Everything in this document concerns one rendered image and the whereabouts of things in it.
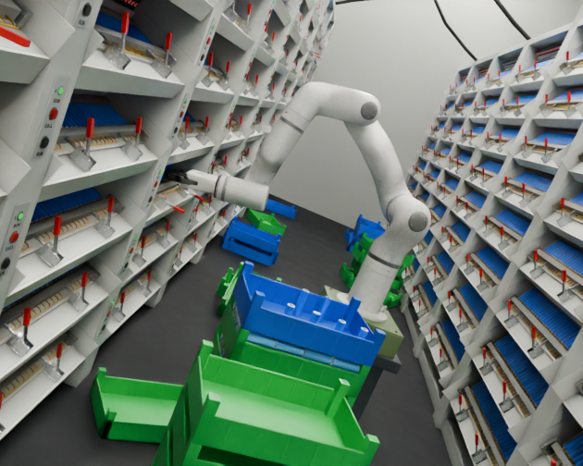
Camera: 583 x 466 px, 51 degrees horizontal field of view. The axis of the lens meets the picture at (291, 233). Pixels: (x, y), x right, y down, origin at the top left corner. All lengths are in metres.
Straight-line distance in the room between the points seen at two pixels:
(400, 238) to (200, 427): 1.19
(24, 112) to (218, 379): 0.59
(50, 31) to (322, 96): 1.16
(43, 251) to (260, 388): 0.48
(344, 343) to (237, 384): 0.26
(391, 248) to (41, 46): 1.42
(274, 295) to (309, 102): 0.70
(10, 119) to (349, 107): 1.18
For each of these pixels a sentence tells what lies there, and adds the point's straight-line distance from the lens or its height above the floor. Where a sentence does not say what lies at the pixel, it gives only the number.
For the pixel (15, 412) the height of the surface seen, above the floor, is 0.10.
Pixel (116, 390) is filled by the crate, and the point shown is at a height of 0.02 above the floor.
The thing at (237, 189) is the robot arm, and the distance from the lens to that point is 1.92.
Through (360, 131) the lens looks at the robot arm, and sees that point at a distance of 2.01.
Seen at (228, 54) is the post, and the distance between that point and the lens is 2.24.
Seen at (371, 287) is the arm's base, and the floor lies 0.46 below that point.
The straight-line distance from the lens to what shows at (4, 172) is 0.92.
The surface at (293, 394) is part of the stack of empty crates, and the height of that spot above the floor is 0.42.
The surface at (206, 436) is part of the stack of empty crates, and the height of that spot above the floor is 0.42.
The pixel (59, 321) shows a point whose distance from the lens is 1.45.
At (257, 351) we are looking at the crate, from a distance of 1.27.
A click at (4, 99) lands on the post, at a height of 0.79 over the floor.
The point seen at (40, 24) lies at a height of 0.90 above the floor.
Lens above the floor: 0.94
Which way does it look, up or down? 12 degrees down
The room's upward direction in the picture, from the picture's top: 23 degrees clockwise
